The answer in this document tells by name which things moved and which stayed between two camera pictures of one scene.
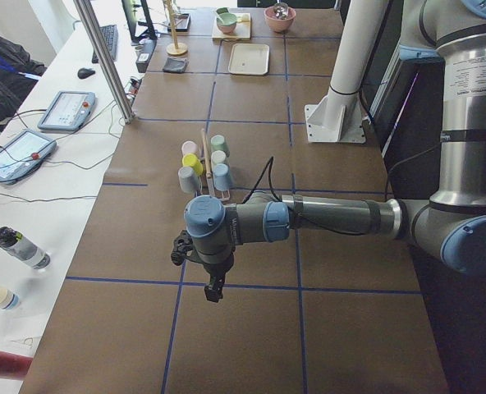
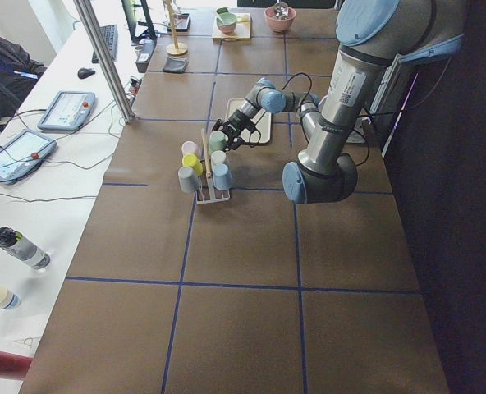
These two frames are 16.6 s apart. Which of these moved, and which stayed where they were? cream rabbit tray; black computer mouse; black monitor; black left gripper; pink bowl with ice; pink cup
Moved: cream rabbit tray; black left gripper
Stayed: black monitor; pink bowl with ice; pink cup; black computer mouse
